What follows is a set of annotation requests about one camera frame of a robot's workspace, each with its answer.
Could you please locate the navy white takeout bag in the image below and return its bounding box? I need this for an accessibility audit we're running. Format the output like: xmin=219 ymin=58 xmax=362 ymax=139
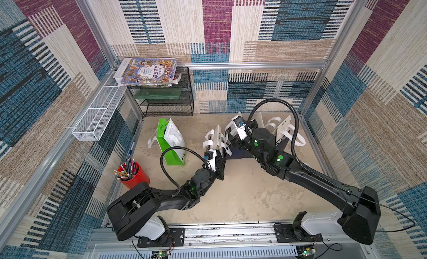
xmin=224 ymin=112 xmax=252 ymax=160
xmin=276 ymin=115 xmax=306 ymax=147
xmin=202 ymin=125 xmax=232 ymax=157
xmin=255 ymin=112 xmax=282 ymax=134

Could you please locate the green white takeout bag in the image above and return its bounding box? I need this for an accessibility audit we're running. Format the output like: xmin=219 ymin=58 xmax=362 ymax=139
xmin=147 ymin=118 xmax=186 ymax=166

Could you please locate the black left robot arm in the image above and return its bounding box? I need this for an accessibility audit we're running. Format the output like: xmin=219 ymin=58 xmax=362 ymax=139
xmin=107 ymin=150 xmax=226 ymax=241

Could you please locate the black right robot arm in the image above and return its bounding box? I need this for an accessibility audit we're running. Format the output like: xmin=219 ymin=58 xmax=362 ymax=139
xmin=225 ymin=115 xmax=381 ymax=245

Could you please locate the red pencil cup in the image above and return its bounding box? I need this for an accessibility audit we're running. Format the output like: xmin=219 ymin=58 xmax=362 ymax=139
xmin=113 ymin=158 xmax=150 ymax=190

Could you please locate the green folder on shelf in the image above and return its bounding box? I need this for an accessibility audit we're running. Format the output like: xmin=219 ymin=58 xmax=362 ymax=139
xmin=133 ymin=88 xmax=182 ymax=100

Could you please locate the colourful picture book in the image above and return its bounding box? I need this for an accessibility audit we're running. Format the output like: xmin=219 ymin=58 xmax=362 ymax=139
xmin=113 ymin=58 xmax=182 ymax=87

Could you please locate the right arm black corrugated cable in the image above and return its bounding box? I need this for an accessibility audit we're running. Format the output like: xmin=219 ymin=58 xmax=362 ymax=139
xmin=245 ymin=98 xmax=338 ymax=186

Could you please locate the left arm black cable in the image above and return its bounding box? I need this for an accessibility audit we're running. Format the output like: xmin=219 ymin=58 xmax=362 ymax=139
xmin=159 ymin=146 xmax=209 ymax=191

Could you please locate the black wire mesh shelf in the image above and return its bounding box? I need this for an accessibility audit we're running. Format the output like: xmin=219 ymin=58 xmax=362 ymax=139
xmin=128 ymin=67 xmax=194 ymax=117

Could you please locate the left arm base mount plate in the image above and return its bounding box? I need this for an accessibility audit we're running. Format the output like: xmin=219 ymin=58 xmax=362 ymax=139
xmin=137 ymin=227 xmax=185 ymax=248

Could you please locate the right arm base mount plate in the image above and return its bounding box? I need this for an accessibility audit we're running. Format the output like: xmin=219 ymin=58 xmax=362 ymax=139
xmin=273 ymin=211 xmax=323 ymax=243

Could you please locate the white wire mesh basket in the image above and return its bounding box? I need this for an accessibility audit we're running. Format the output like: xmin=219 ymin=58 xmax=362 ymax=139
xmin=72 ymin=85 xmax=126 ymax=141

